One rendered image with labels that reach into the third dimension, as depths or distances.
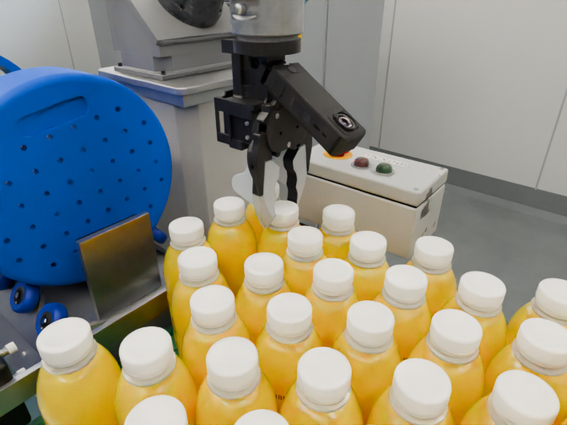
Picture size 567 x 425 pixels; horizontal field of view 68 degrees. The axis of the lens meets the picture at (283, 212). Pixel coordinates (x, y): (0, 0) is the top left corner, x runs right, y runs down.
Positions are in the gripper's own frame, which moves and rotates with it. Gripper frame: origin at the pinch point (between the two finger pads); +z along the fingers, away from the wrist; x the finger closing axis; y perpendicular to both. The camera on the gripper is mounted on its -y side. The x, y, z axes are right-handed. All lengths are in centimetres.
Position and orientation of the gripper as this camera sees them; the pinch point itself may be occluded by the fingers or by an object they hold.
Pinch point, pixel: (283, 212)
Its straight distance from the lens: 52.4
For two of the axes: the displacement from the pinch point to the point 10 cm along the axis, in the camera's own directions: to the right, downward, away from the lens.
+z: 0.0, 8.8, 4.8
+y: -7.8, -3.0, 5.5
